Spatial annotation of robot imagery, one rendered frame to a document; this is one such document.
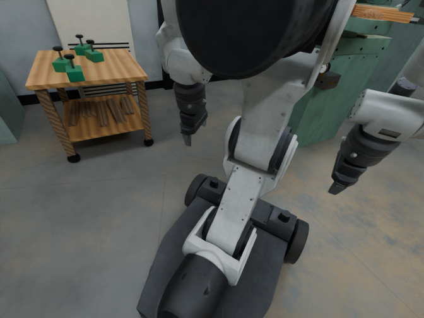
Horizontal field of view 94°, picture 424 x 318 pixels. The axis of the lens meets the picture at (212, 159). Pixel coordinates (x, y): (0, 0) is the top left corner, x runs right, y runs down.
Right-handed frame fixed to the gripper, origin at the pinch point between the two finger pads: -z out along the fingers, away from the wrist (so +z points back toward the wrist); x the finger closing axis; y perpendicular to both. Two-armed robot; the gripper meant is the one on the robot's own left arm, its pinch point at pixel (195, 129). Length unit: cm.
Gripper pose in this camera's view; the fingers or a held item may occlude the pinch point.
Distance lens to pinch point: 70.0
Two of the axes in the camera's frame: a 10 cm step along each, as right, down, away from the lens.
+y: -8.9, -3.5, 2.9
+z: -0.3, -5.9, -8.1
